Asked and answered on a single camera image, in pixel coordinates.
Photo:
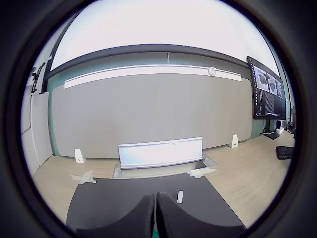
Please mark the small white plastic terminal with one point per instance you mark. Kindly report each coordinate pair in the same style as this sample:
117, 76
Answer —
180, 196

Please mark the round green lid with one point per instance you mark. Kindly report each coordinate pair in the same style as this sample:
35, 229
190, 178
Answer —
156, 234

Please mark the dark grey mat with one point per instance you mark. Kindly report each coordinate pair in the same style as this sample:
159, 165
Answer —
111, 196

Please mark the white tape patch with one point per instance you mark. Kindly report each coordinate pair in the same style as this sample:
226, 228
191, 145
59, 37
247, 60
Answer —
83, 177
201, 172

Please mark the grey partition panel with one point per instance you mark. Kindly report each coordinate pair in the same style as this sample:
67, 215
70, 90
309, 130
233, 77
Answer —
148, 111

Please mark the black keyboard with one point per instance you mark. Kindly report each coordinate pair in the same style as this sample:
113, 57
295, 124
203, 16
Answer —
284, 152

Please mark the white power strip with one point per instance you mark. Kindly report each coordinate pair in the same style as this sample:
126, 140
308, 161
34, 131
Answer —
273, 132

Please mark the white side panel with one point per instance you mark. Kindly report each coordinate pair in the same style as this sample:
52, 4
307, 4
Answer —
39, 129

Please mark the long white trunking strip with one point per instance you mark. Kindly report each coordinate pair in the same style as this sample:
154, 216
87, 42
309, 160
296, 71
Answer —
148, 72

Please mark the black computer monitor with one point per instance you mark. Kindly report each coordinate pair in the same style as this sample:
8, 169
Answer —
268, 99

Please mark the white partition foot bracket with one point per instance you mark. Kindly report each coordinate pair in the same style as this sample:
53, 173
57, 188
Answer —
79, 156
234, 141

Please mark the black wall bracket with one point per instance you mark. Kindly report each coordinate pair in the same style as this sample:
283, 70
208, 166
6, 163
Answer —
37, 75

